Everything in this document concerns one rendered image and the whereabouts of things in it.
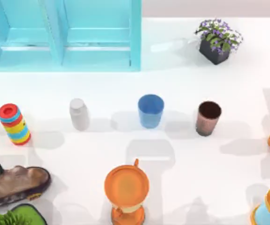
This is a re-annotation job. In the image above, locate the white bottle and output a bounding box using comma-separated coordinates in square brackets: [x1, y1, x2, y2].
[69, 97, 91, 131]

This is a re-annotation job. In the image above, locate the green plant in dark pot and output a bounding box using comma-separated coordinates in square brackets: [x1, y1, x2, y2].
[0, 203, 48, 225]

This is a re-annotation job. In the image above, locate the stack of coloured rings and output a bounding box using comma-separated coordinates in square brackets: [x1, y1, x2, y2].
[0, 103, 31, 146]

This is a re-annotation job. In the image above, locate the light blue rack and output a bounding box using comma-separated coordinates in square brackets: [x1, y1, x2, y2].
[0, 0, 143, 73]

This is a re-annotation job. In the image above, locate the purple flower plant pot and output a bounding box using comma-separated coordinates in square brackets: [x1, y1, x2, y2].
[194, 18, 244, 66]

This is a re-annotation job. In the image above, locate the brown cup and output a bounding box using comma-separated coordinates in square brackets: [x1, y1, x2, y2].
[195, 101, 222, 136]

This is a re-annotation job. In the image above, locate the brown shoe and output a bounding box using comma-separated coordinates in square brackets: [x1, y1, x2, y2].
[0, 165, 51, 208]

